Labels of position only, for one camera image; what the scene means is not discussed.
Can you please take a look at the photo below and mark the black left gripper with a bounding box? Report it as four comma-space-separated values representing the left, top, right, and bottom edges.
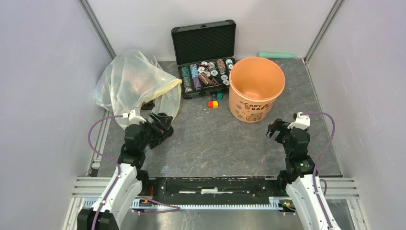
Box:
137, 112, 172, 151

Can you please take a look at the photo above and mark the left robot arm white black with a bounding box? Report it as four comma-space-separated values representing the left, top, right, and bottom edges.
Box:
77, 110, 173, 230

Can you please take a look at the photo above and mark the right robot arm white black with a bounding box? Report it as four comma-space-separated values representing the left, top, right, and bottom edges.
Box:
267, 116, 340, 230

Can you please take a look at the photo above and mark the orange plastic trash bin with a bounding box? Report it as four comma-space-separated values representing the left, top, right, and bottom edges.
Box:
229, 57, 285, 123

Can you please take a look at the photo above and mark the translucent yellow plastic bag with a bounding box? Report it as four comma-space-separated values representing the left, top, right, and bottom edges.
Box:
94, 49, 181, 117

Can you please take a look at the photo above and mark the mint green cylinder tool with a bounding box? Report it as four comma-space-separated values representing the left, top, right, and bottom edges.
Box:
257, 51, 297, 59

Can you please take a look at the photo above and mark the black poker chip case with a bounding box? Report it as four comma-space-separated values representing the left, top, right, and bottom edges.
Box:
171, 20, 237, 99

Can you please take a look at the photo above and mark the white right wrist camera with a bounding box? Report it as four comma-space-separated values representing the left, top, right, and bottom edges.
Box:
288, 112, 311, 130

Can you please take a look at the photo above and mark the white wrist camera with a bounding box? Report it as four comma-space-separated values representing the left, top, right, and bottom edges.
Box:
288, 112, 311, 130
122, 109, 147, 125

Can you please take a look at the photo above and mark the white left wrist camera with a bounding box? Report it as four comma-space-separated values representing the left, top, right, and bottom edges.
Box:
122, 109, 147, 125

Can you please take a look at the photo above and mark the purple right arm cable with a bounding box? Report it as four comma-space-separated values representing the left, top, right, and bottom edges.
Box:
300, 111, 336, 229

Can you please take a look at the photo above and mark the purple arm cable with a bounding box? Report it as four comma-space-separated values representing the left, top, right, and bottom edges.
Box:
88, 115, 130, 230
300, 111, 336, 229

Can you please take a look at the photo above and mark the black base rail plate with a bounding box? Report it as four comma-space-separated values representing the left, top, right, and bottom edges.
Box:
140, 176, 289, 205

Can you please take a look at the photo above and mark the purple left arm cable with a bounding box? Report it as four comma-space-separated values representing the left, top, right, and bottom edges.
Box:
88, 115, 130, 230

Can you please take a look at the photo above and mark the aluminium frame rail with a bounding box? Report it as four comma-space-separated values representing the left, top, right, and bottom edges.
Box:
79, 0, 116, 60

